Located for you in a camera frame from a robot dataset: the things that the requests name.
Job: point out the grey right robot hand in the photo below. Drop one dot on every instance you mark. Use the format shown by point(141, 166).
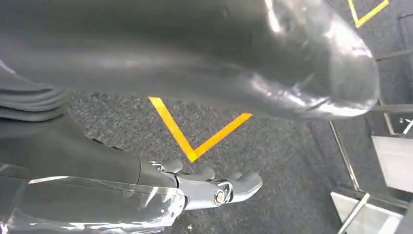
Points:
point(193, 48)

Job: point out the large steel table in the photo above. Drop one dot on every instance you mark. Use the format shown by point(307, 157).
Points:
point(393, 161)

